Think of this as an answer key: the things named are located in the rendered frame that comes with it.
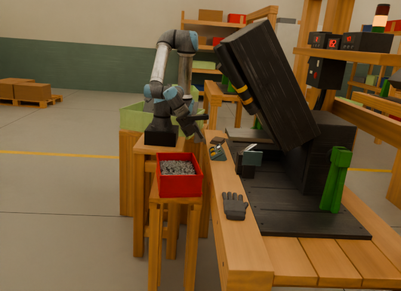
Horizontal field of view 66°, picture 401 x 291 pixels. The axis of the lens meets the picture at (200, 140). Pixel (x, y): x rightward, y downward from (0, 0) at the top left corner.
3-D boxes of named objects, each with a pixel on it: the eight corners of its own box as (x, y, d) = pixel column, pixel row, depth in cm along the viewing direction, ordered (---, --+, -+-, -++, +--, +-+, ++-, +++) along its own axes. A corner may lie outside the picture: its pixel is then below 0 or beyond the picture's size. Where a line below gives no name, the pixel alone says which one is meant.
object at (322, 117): (301, 195, 139) (315, 123, 129) (281, 169, 168) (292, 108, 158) (341, 197, 141) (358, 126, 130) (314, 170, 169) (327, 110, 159)
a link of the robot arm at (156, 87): (157, 23, 187) (141, 90, 166) (175, 24, 186) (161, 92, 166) (159, 37, 197) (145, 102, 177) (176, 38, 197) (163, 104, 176)
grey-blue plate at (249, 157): (240, 177, 153) (243, 151, 149) (240, 176, 155) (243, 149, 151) (259, 179, 154) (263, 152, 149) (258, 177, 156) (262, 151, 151)
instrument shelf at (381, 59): (378, 65, 103) (381, 52, 102) (292, 53, 189) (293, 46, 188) (448, 70, 105) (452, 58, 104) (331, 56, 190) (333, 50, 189)
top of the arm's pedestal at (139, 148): (132, 153, 199) (132, 147, 198) (142, 138, 229) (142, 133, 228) (181, 157, 199) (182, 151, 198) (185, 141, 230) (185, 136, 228)
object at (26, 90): (-15, 104, 624) (-18, 81, 611) (11, 96, 702) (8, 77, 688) (44, 108, 622) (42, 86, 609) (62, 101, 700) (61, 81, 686)
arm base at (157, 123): (147, 130, 203) (148, 115, 200) (153, 124, 218) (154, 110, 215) (169, 132, 202) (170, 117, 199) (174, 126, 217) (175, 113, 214)
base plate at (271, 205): (259, 236, 111) (260, 231, 110) (224, 141, 215) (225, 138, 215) (371, 240, 114) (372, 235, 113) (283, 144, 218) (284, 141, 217)
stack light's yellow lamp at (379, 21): (376, 26, 129) (379, 15, 127) (369, 27, 133) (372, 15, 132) (387, 27, 129) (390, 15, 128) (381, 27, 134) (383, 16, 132)
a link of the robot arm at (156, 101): (155, 111, 213) (156, 92, 209) (174, 113, 212) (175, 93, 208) (151, 115, 202) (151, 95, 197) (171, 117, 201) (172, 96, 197)
